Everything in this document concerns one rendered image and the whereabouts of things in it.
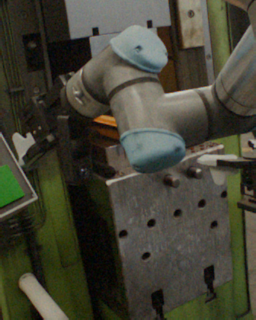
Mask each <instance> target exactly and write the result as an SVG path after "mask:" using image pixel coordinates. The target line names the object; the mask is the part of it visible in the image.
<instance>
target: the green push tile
mask: <svg viewBox="0 0 256 320"><path fill-rule="evenodd" d="M23 196H24V192H23V191H22V189H21V187H20V185H19V184H18V182H17V181H16V179H15V177H14V175H13V174H12V173H11V170H10V169H9V166H8V165H4V166H2V167H0V209H1V208H3V207H5V206H7V205H8V204H10V203H13V202H15V201H16V200H19V199H20V198H22V197H23Z"/></svg>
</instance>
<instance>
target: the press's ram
mask: <svg viewBox="0 0 256 320"><path fill-rule="evenodd" d="M40 8H41V12H42V17H43V24H44V28H43V29H44V33H45V37H46V43H56V42H63V41H64V40H76V39H81V38H86V37H96V36H102V35H107V34H117V33H122V32H123V31H124V30H126V29H127V28H128V27H130V26H133V25H139V26H142V27H145V28H154V27H169V26H171V22H170V14H169V7H168V0H40Z"/></svg>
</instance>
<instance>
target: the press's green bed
mask: <svg viewBox="0 0 256 320"><path fill-rule="evenodd" d="M207 291H208V292H206V293H204V294H202V295H200V296H198V297H196V298H194V299H192V300H190V301H188V302H186V303H185V304H183V305H181V306H178V307H177V308H175V309H171V310H169V311H167V312H165V313H161V312H159V314H157V315H156V317H155V318H153V319H151V320H231V316H230V310H229V309H230V308H232V307H233V306H234V300H233V290H232V280H230V281H228V282H226V283H224V284H222V285H220V286H218V287H216V288H214V289H212V288H211V287H210V288H209V289H208V290H207ZM89 292H90V297H91V304H92V309H93V313H94V316H95V320H122V319H121V318H120V317H119V316H118V315H117V314H115V313H114V312H113V311H112V310H111V309H110V308H109V307H108V306H107V305H106V304H105V303H104V302H103V301H102V300H101V299H100V298H99V297H98V296H97V295H96V294H95V293H93V292H92V291H90V290H89Z"/></svg>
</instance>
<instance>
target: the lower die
mask: <svg viewBox="0 0 256 320"><path fill-rule="evenodd" d="M103 115H105V116H109V117H114V116H113V114H108V113H105V114H103ZM88 127H89V128H91V129H92V130H98V131H99V132H100V133H101V136H102V139H99V136H98V133H97V132H94V135H93V136H92V135H91V146H92V151H93V156H94V159H95V160H97V161H100V162H103V163H105V164H108V165H111V166H113V168H114V169H115V171H118V170H121V169H124V168H128V167H132V165H131V164H130V162H129V160H128V158H127V155H126V151H125V148H124V147H123V146H122V145H121V142H120V133H119V130H118V128H117V125H113V124H109V123H104V122H101V121H97V120H94V121H92V122H91V123H88Z"/></svg>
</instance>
